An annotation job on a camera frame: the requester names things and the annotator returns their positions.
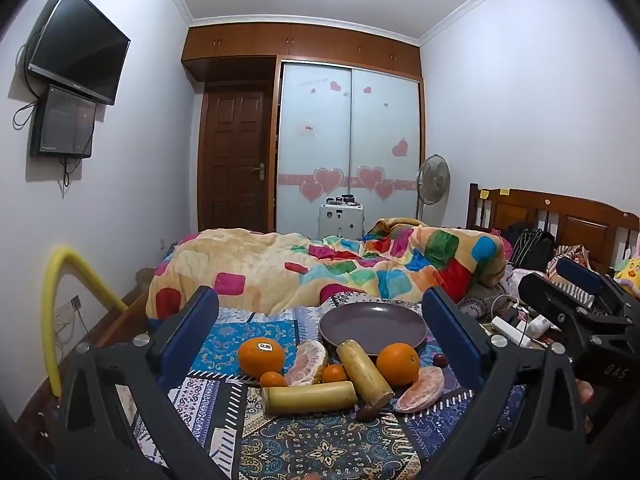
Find white box appliance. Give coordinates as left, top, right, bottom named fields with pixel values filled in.
left=318, top=194, right=365, bottom=241

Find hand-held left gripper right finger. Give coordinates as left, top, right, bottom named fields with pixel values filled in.
left=421, top=286, right=588, bottom=480

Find wooden headboard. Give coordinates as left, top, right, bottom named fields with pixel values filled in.
left=466, top=183, right=640, bottom=276

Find colourful patchwork blanket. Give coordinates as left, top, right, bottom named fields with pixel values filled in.
left=147, top=217, right=508, bottom=321

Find large orange with sticker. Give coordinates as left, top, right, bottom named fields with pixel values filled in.
left=237, top=338, right=286, bottom=378

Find peeled pomelo segment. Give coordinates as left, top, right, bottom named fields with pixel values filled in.
left=284, top=340, right=330, bottom=387
left=393, top=366, right=446, bottom=414

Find yellow foam tube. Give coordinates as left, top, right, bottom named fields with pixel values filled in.
left=40, top=245, right=130, bottom=397

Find black backpack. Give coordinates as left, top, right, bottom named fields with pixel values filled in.
left=510, top=227, right=556, bottom=271

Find striped cloth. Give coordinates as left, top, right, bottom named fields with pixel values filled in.
left=545, top=245, right=586, bottom=281

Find white charging cable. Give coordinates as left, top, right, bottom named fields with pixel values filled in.
left=490, top=294, right=523, bottom=317

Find yellow sugarcane piece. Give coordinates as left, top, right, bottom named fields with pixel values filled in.
left=336, top=339, right=395, bottom=407
left=261, top=381, right=358, bottom=416

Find purple round plate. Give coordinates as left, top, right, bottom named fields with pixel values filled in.
left=318, top=301, right=428, bottom=358

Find frosted sliding door heart stickers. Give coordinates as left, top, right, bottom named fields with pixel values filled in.
left=350, top=67, right=421, bottom=226
left=277, top=62, right=353, bottom=238

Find wooden bed frame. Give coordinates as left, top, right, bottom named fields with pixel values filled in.
left=95, top=290, right=151, bottom=348

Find black box under television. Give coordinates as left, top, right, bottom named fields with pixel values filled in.
left=29, top=85, right=98, bottom=159

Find black wall television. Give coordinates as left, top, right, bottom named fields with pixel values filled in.
left=27, top=0, right=132, bottom=106

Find standing electric fan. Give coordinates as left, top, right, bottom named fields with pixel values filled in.
left=416, top=154, right=451, bottom=223

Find white power strip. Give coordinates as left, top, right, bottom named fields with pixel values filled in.
left=491, top=315, right=533, bottom=348

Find large plain orange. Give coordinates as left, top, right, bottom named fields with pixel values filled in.
left=376, top=342, right=421, bottom=387

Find wooden wardrobe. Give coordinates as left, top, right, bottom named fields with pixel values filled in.
left=181, top=22, right=426, bottom=241

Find white charger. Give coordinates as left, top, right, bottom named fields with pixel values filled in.
left=525, top=312, right=551, bottom=338

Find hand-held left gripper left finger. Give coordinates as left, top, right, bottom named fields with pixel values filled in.
left=50, top=286, right=236, bottom=480

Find yellow plush toy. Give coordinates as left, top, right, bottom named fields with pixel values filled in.
left=614, top=255, right=640, bottom=293

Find white wall socket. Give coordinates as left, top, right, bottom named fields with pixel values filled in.
left=54, top=296, right=83, bottom=323

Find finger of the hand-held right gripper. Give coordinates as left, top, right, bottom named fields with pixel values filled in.
left=517, top=271, right=603, bottom=341
left=556, top=256, right=640, bottom=318

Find brown wooden door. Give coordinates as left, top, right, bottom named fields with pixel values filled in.
left=197, top=91, right=266, bottom=233

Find black hanging cable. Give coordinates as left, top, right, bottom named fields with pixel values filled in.
left=60, top=156, right=82, bottom=188

